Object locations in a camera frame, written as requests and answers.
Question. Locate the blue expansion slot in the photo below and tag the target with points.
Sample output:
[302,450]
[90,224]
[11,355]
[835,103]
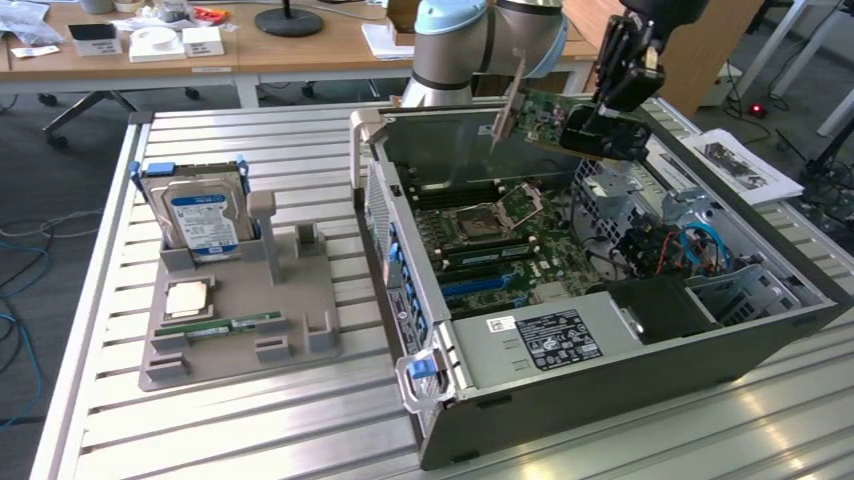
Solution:
[474,286]

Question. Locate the open grey PC case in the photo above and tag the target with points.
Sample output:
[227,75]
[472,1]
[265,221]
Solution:
[601,400]

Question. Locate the perforated metal disk bay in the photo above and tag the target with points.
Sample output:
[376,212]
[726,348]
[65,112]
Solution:
[614,200]

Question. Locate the hard disk with blue label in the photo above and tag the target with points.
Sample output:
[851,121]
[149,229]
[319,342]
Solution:
[201,215]

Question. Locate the printed paper sheets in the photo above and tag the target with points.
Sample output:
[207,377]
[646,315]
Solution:
[748,165]

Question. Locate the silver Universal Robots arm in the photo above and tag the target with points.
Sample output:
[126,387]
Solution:
[461,50]

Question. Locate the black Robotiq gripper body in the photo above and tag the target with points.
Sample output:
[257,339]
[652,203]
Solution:
[668,15]

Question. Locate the grey metal disk bay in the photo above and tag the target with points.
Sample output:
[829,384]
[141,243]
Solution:
[741,295]

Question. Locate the black desk leg with casters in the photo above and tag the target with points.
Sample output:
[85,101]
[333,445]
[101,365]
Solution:
[81,107]

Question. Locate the metal socket cover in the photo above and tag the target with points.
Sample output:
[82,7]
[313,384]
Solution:
[524,202]

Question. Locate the grey plastic parts rack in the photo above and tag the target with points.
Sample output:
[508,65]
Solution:
[254,290]

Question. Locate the green RAM stick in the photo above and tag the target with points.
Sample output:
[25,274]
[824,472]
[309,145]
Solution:
[214,326]

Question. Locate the wooden cabinet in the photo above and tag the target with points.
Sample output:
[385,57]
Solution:
[701,65]

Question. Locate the wooden desk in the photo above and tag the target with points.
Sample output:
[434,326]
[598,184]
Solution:
[101,67]

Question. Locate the CPU with silver lid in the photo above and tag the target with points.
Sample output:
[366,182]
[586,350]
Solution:
[189,300]

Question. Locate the clear plastic bag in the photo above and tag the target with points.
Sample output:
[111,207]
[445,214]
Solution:
[27,20]

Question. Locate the white box with black top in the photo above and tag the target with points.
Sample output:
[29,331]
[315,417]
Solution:
[95,40]

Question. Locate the black round lamp base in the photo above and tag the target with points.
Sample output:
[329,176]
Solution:
[289,24]

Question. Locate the black switch with red light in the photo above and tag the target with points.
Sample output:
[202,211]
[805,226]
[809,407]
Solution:
[757,109]

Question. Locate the small white box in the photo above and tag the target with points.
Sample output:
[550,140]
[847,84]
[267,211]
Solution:
[202,42]

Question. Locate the graphics card with black fan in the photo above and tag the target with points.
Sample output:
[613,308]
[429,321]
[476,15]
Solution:
[601,137]

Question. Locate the white boxes on desk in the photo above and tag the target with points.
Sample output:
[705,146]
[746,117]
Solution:
[157,45]

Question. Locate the green motherboard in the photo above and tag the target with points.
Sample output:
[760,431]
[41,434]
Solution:
[568,250]

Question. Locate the CPU socket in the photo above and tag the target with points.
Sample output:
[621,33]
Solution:
[481,225]

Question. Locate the RAM stick with white label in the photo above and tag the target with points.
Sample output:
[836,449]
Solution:
[488,255]

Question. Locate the grey power supply unit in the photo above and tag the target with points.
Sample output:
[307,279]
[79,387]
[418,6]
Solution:
[488,350]

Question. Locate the white paper stack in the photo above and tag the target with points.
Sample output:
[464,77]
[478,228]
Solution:
[388,42]

